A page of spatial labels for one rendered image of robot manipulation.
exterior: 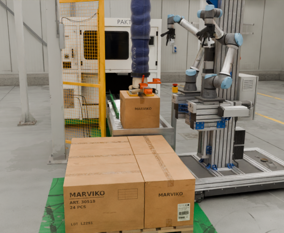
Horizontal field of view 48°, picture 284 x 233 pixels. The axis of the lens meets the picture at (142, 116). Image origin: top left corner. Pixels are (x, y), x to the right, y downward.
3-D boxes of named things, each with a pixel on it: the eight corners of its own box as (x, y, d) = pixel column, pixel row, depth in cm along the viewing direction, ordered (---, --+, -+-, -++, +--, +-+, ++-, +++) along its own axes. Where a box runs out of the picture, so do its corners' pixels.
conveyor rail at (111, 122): (104, 106, 585) (103, 96, 581) (107, 106, 586) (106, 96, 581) (113, 146, 363) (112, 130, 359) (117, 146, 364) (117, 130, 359)
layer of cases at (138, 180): (73, 172, 355) (71, 137, 346) (161, 168, 370) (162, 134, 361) (65, 235, 240) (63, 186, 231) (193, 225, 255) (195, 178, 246)
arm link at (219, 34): (221, 38, 321) (199, 5, 288) (231, 37, 314) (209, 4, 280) (217, 47, 319) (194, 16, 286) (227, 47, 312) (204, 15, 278)
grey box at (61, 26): (61, 48, 409) (60, 24, 403) (65, 48, 410) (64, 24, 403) (60, 48, 390) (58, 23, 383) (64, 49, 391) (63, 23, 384)
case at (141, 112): (120, 120, 424) (120, 90, 415) (149, 119, 430) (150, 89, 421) (125, 132, 366) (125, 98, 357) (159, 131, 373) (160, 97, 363)
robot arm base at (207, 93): (213, 95, 324) (213, 86, 322) (219, 98, 310) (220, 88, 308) (199, 96, 321) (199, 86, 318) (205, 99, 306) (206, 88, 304)
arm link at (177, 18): (207, 47, 342) (170, 21, 347) (207, 46, 352) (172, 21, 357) (213, 38, 338) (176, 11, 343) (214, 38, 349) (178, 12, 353)
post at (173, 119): (169, 158, 442) (171, 86, 419) (174, 158, 443) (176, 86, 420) (170, 160, 435) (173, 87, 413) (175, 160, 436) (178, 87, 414)
